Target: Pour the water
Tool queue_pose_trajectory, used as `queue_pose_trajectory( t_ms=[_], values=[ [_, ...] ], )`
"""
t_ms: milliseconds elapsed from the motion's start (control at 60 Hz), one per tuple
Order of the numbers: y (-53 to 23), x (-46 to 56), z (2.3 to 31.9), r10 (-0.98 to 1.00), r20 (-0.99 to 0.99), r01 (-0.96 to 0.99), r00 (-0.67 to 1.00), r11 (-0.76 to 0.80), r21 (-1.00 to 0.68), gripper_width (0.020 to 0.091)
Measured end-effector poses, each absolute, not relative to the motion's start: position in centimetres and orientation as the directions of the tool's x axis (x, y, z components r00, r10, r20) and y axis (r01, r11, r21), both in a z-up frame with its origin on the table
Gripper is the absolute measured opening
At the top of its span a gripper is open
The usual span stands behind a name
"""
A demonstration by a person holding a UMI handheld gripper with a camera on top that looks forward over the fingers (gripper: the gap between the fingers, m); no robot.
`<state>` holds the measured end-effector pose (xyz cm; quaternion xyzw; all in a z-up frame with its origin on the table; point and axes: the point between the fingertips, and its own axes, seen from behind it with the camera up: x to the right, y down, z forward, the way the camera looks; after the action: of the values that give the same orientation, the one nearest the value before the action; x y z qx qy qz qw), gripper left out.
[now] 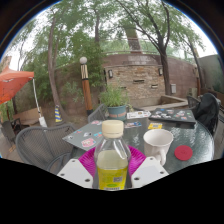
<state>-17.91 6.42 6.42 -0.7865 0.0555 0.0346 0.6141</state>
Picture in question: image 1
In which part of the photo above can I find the wooden bench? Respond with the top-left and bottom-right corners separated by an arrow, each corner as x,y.
13,107 -> 43,126

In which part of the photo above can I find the clear bottle with yellow label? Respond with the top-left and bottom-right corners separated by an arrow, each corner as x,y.
93,119 -> 132,192

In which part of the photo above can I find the blue card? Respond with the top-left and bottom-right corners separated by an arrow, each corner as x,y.
124,121 -> 143,129

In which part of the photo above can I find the striped traffic cone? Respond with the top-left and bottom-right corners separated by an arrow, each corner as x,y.
54,104 -> 63,123

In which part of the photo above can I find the green plant in blue pot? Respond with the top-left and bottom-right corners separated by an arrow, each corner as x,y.
99,84 -> 129,121

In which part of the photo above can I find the thick dark-trunked tree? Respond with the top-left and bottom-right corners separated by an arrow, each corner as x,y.
116,0 -> 188,96

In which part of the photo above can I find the black folding chair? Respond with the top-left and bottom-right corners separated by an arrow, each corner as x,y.
0,118 -> 22,144

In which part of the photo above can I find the orange patio umbrella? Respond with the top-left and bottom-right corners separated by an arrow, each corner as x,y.
0,65 -> 48,128

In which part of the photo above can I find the flat round red coaster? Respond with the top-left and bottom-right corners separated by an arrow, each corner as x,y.
174,144 -> 194,162

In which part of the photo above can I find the yellow card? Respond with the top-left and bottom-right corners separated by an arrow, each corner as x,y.
147,122 -> 163,131

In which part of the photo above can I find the wooden lamp post white globe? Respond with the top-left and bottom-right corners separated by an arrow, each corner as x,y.
79,56 -> 94,117

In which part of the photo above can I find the white mug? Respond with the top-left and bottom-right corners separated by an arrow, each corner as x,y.
143,128 -> 174,166

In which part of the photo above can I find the white sticker sheet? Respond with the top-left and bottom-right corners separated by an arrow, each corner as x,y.
126,110 -> 152,120

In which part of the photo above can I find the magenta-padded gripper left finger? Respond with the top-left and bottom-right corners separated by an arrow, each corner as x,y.
57,145 -> 101,190

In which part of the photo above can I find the thin tree by wall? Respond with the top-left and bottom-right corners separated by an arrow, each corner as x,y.
183,26 -> 209,89

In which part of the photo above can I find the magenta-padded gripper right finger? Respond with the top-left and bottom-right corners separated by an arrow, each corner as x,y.
128,145 -> 169,190

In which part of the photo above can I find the leaning brown-trunked tree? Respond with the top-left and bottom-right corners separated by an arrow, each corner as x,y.
43,13 -> 68,118

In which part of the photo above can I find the black laptop with stickers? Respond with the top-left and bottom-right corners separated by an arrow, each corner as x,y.
148,107 -> 197,125

